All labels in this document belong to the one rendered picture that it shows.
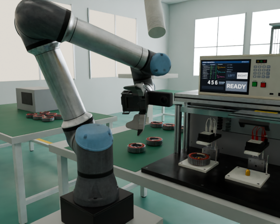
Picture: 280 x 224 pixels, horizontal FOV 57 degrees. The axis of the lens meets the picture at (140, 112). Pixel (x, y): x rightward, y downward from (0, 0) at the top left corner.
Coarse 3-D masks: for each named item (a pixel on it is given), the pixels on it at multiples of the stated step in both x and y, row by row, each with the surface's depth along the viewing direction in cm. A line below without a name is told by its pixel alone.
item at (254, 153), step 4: (248, 140) 121; (252, 140) 121; (256, 140) 121; (248, 144) 119; (252, 144) 118; (256, 144) 117; (260, 144) 116; (264, 144) 123; (268, 144) 126; (248, 148) 119; (252, 148) 118; (256, 148) 117; (260, 148) 117; (264, 148) 121; (244, 152) 118; (248, 152) 117; (252, 152) 117; (256, 152) 117; (260, 152) 116
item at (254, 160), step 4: (252, 156) 128; (256, 156) 128; (260, 156) 128; (248, 160) 127; (252, 160) 126; (256, 160) 125; (260, 160) 124; (264, 160) 123; (248, 164) 128; (252, 164) 126; (256, 164) 125; (260, 164) 124; (264, 164) 123; (252, 168) 127; (256, 168) 125; (260, 168) 124; (264, 168) 124
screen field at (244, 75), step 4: (228, 72) 129; (232, 72) 128; (236, 72) 126; (240, 72) 125; (244, 72) 124; (228, 76) 129; (232, 76) 128; (236, 76) 127; (240, 76) 125; (244, 76) 124
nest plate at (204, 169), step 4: (184, 160) 134; (212, 160) 134; (180, 164) 130; (184, 164) 129; (188, 164) 129; (192, 164) 129; (208, 164) 129; (212, 164) 129; (216, 164) 131; (192, 168) 126; (196, 168) 124; (200, 168) 124; (204, 168) 124; (208, 168) 124; (204, 172) 122
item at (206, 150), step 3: (204, 147) 143; (207, 147) 143; (210, 147) 143; (213, 147) 143; (204, 150) 142; (207, 150) 141; (210, 150) 140; (213, 150) 139; (219, 150) 141; (204, 153) 142; (207, 153) 141; (210, 153) 140; (213, 153) 139; (219, 153) 142; (210, 156) 140; (213, 156) 139; (213, 159) 139
